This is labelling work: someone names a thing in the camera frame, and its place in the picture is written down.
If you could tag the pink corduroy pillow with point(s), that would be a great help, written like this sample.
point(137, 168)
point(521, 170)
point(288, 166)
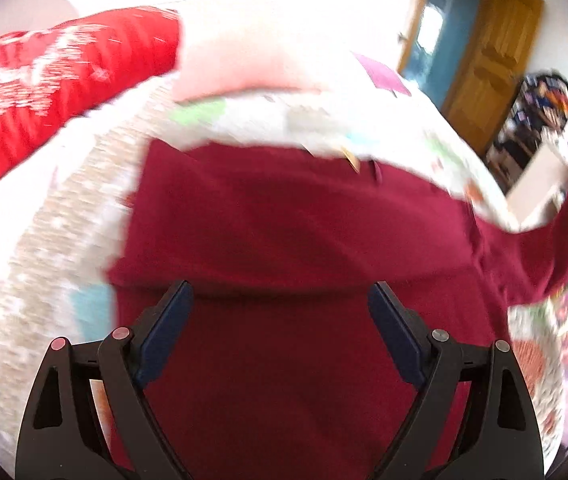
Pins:
point(220, 60)

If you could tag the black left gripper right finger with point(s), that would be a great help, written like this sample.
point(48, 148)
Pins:
point(472, 416)

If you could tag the cluttered shelf rack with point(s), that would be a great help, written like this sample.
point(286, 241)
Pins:
point(538, 115)

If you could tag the dark red garment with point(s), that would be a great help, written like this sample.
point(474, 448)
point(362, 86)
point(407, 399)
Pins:
point(280, 372)

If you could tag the wooden door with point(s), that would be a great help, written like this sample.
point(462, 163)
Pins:
point(491, 69)

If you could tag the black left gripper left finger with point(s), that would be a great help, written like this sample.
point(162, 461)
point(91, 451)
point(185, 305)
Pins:
point(60, 435)

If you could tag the heart patterned bedspread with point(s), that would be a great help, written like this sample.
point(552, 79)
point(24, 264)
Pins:
point(63, 212)

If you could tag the purple pillow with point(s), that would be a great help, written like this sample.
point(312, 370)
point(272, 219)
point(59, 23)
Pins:
point(383, 77)

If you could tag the white desk cabinet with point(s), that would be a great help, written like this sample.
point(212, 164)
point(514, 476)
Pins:
point(542, 178)

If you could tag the red floral quilt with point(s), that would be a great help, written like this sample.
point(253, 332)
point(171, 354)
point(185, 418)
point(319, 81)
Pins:
point(51, 75)

